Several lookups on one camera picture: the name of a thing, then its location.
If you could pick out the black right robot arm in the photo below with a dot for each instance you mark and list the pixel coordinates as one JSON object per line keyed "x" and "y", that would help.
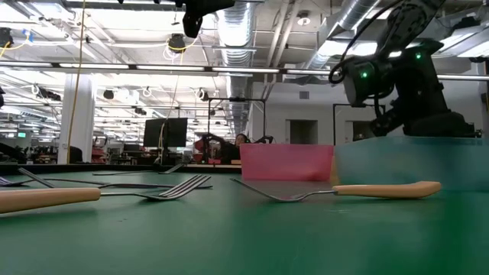
{"x": 409, "y": 23}

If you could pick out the orange plastic bin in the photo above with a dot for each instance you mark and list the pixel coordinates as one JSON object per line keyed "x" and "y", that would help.
{"x": 334, "y": 170}

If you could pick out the overhead LED light bar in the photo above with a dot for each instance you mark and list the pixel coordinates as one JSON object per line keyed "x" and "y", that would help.
{"x": 172, "y": 67}

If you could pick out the silver ribbed ventilation duct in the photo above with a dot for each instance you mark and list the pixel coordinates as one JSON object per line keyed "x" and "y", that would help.
{"x": 235, "y": 38}
{"x": 328, "y": 49}

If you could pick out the pink plastic bin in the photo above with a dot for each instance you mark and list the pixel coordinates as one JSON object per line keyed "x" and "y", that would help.
{"x": 286, "y": 162}

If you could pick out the person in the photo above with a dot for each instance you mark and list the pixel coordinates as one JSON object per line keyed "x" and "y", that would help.
{"x": 241, "y": 139}

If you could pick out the teal plastic bin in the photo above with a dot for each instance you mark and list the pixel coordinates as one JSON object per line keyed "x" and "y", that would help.
{"x": 412, "y": 164}

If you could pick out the green table mat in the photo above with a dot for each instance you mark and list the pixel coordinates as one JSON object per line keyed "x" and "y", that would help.
{"x": 267, "y": 237}

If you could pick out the black computer monitor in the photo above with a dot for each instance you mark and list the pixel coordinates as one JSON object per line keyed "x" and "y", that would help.
{"x": 164, "y": 131}

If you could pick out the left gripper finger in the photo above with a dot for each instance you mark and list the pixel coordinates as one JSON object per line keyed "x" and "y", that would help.
{"x": 192, "y": 24}

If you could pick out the black overhead camera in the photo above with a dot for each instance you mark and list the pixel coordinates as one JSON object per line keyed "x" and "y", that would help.
{"x": 177, "y": 43}

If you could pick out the black metal frame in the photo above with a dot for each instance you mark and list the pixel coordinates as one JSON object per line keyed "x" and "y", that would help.
{"x": 237, "y": 99}
{"x": 334, "y": 122}

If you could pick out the white building column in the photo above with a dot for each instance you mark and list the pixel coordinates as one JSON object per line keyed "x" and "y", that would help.
{"x": 78, "y": 126}

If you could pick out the green lit sign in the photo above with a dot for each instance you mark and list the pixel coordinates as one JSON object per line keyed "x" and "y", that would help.
{"x": 21, "y": 134}

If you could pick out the black ceiling-mounted device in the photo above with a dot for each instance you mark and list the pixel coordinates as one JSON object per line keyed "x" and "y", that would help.
{"x": 5, "y": 37}

